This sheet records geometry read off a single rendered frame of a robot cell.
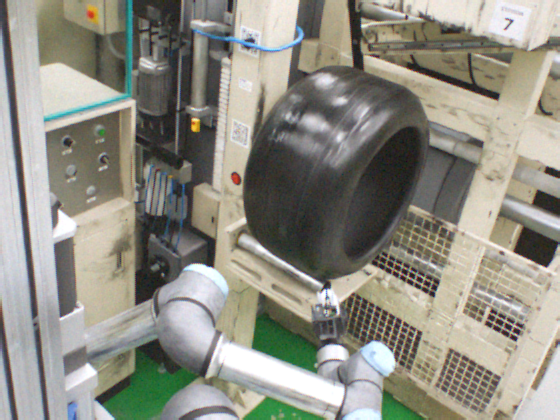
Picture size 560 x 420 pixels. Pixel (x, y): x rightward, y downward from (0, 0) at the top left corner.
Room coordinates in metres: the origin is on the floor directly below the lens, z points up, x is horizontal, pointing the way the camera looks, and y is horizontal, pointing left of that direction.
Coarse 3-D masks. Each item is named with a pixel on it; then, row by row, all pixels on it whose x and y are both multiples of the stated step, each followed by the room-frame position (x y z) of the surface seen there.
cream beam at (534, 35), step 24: (384, 0) 1.83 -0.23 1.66; (408, 0) 1.79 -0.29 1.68; (432, 0) 1.75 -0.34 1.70; (456, 0) 1.71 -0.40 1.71; (480, 0) 1.68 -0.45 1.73; (504, 0) 1.64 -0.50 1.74; (528, 0) 1.61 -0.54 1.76; (552, 0) 1.64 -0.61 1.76; (456, 24) 1.70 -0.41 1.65; (480, 24) 1.67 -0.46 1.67; (528, 24) 1.60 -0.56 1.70; (528, 48) 1.59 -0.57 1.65
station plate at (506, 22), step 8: (496, 8) 1.65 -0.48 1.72; (504, 8) 1.64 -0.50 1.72; (512, 8) 1.63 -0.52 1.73; (520, 8) 1.61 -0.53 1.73; (528, 8) 1.60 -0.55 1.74; (496, 16) 1.64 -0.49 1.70; (504, 16) 1.63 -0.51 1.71; (512, 16) 1.62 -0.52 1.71; (520, 16) 1.61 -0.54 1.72; (528, 16) 1.60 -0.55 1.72; (496, 24) 1.64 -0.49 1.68; (504, 24) 1.63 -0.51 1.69; (512, 24) 1.62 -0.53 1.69; (520, 24) 1.61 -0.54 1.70; (496, 32) 1.64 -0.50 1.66; (504, 32) 1.63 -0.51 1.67; (512, 32) 1.61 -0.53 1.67; (520, 32) 1.60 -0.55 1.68
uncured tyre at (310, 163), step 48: (288, 96) 1.58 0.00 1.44; (336, 96) 1.55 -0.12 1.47; (384, 96) 1.56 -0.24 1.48; (288, 144) 1.46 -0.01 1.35; (336, 144) 1.42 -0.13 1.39; (384, 144) 1.89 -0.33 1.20; (288, 192) 1.40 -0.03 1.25; (336, 192) 1.37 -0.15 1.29; (384, 192) 1.83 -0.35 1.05; (288, 240) 1.39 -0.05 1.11; (336, 240) 1.38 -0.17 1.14; (384, 240) 1.62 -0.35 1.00
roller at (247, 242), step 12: (240, 240) 1.64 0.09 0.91; (252, 240) 1.64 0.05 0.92; (252, 252) 1.61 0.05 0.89; (264, 252) 1.59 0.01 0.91; (276, 264) 1.56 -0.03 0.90; (288, 264) 1.54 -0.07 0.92; (300, 276) 1.50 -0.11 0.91; (312, 276) 1.50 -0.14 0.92; (312, 288) 1.48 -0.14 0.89; (324, 288) 1.46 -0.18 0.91
